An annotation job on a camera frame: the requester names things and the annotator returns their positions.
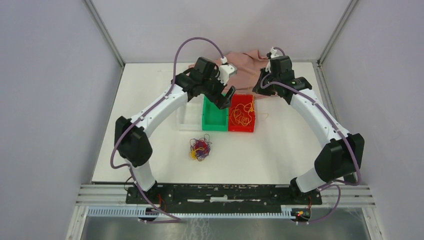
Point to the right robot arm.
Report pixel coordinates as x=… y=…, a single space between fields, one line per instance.
x=340 y=158

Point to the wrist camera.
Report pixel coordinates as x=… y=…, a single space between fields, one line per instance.
x=226 y=71
x=273 y=52

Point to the white plastic bin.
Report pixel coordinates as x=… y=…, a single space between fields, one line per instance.
x=189 y=116

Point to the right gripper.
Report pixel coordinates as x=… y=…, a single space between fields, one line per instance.
x=258 y=89

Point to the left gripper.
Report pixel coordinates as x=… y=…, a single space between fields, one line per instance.
x=220 y=100

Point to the green plastic bin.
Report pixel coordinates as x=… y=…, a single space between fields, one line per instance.
x=213 y=118

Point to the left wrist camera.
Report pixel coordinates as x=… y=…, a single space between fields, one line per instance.
x=226 y=71

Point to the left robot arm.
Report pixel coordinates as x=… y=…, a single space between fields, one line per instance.
x=131 y=135

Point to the pink cloth shorts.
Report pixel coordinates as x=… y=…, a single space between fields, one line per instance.
x=248 y=66

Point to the white cable duct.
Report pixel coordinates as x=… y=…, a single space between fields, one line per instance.
x=141 y=212

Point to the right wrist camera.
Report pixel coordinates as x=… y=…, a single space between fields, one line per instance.
x=273 y=52

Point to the red plastic bin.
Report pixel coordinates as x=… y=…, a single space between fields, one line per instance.
x=242 y=113

